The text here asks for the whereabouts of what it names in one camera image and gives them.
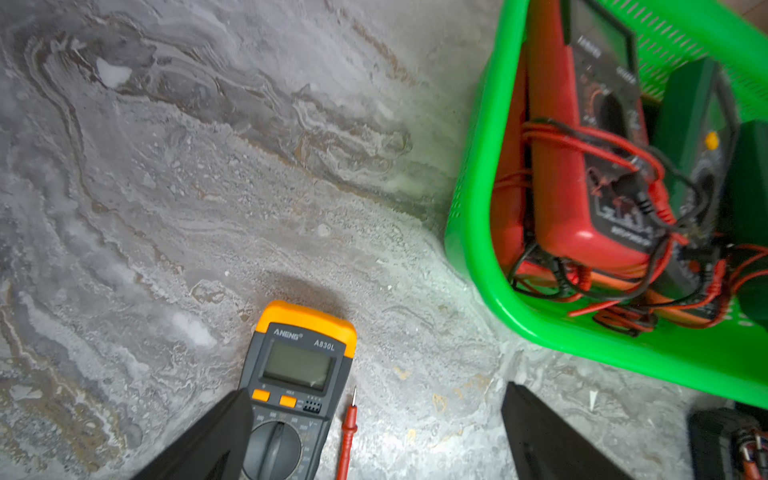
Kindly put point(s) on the green DT9205A multimeter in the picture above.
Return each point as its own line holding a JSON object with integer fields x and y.
{"x": 696, "y": 129}

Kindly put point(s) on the yellow multimeter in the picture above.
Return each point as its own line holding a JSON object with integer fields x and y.
{"x": 295, "y": 372}

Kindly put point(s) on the green plastic basket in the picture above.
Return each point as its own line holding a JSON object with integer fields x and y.
{"x": 728, "y": 360}

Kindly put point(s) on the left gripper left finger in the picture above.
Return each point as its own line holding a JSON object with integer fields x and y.
{"x": 213, "y": 448}

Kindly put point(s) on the black multimeter face down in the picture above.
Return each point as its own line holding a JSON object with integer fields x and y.
{"x": 729, "y": 443}

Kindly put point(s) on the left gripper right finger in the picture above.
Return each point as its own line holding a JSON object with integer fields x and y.
{"x": 544, "y": 446}

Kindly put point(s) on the dark red DT9205A multimeter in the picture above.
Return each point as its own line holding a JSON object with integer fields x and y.
{"x": 577, "y": 191}

